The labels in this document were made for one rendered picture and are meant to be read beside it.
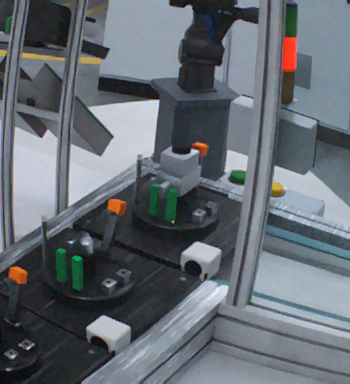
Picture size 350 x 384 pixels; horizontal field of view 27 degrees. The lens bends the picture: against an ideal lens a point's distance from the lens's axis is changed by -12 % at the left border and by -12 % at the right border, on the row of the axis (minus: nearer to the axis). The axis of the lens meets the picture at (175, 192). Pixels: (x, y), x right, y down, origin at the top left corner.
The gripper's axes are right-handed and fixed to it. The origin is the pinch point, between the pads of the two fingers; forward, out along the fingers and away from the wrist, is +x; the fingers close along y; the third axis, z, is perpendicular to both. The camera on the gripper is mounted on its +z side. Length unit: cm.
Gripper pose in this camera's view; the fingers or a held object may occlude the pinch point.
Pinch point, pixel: (217, 29)
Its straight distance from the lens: 140.0
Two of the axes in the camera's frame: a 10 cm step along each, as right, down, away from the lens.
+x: -0.9, 8.9, 4.4
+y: 8.7, 2.8, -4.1
